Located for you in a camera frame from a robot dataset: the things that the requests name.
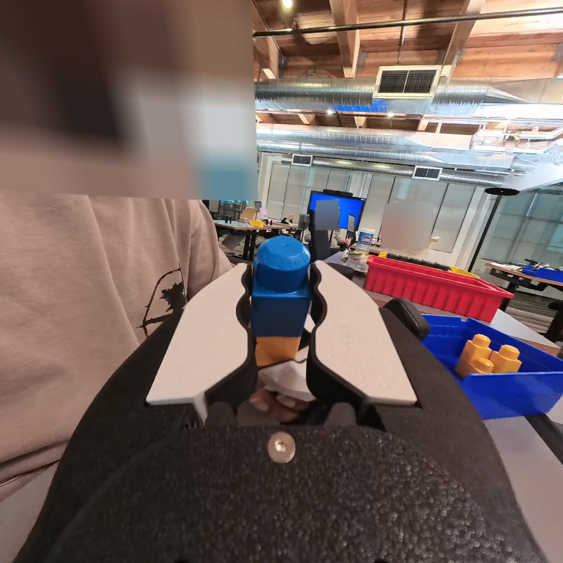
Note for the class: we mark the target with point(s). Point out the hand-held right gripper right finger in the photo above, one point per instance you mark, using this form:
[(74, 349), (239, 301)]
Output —
[(365, 347)]

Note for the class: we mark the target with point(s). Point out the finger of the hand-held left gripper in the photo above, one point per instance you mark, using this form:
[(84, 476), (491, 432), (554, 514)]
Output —
[(286, 378)]

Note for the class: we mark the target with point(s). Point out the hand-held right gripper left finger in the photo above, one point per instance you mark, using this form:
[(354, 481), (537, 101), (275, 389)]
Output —
[(206, 343)]

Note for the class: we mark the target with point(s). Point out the yellow mega block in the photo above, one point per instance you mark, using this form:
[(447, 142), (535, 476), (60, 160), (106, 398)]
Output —
[(508, 358), (475, 356), (277, 349)]

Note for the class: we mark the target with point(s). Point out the blue mega block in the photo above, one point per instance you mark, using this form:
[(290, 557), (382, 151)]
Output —
[(279, 290)]

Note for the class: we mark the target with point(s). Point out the blue plastic bin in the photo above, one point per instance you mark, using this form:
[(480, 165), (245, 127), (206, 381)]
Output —
[(514, 391)]

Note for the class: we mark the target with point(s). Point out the person's left hand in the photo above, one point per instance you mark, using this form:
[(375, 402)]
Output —
[(277, 407)]

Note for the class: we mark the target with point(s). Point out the black chair armrest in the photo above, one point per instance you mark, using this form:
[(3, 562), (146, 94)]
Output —
[(409, 319)]

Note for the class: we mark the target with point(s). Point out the red plastic bin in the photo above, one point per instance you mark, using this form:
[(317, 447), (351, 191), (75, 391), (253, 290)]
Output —
[(431, 286)]

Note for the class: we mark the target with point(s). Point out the wipes canister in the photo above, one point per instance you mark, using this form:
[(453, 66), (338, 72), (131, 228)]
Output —
[(365, 242)]

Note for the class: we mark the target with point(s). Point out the person's beige shirt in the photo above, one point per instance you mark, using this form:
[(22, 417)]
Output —
[(88, 308)]

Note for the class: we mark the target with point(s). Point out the yellow plastic bin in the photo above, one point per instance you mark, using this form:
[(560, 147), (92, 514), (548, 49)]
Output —
[(464, 272)]

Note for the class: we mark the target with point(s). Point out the blue monitor screen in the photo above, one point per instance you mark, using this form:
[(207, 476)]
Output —
[(347, 211)]

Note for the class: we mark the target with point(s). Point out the wooden office desk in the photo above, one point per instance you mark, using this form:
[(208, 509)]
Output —
[(506, 268)]

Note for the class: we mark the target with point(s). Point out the small blue bin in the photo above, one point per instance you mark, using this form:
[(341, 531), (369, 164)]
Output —
[(543, 273)]

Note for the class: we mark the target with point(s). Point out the black floor lamp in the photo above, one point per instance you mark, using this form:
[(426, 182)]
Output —
[(497, 206)]

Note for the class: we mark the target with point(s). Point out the ceiling air vent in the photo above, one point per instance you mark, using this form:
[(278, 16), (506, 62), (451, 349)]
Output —
[(407, 81)]

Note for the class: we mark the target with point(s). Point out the silver ventilation duct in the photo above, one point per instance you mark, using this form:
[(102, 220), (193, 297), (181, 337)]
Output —
[(352, 136)]

